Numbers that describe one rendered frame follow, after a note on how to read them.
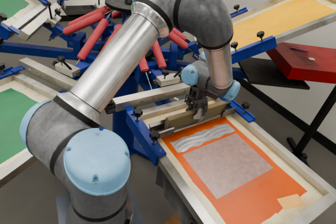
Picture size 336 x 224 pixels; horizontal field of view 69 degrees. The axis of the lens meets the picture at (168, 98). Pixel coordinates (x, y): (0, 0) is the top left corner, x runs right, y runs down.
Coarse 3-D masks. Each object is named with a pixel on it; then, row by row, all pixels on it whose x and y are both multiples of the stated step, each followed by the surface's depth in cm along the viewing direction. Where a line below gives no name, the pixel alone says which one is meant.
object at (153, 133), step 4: (244, 104) 129; (248, 104) 129; (136, 108) 114; (140, 108) 114; (244, 108) 129; (136, 112) 112; (140, 112) 112; (244, 112) 133; (136, 116) 114; (136, 120) 115; (152, 132) 103; (156, 132) 103; (152, 136) 101; (156, 136) 101; (152, 140) 105; (152, 144) 105
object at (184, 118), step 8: (208, 104) 125; (216, 104) 125; (224, 104) 128; (184, 112) 116; (192, 112) 117; (208, 112) 124; (216, 112) 128; (168, 120) 111; (176, 120) 113; (184, 120) 117; (192, 120) 120
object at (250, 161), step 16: (208, 128) 125; (224, 144) 118; (240, 144) 119; (240, 160) 111; (256, 160) 112; (272, 160) 114; (256, 176) 105; (272, 176) 106; (288, 176) 107; (272, 192) 99; (288, 192) 100; (304, 192) 102; (272, 208) 93
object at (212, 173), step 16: (192, 128) 124; (208, 144) 116; (192, 160) 107; (208, 160) 108; (224, 160) 110; (192, 176) 100; (208, 176) 101; (224, 176) 102; (240, 176) 104; (208, 192) 95; (224, 192) 96; (256, 192) 98; (224, 208) 91; (240, 208) 92; (256, 208) 92
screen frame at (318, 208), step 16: (144, 112) 123; (160, 112) 128; (256, 128) 125; (272, 144) 118; (160, 160) 100; (288, 160) 112; (176, 176) 95; (304, 176) 107; (192, 192) 90; (320, 192) 102; (192, 208) 86; (320, 208) 92
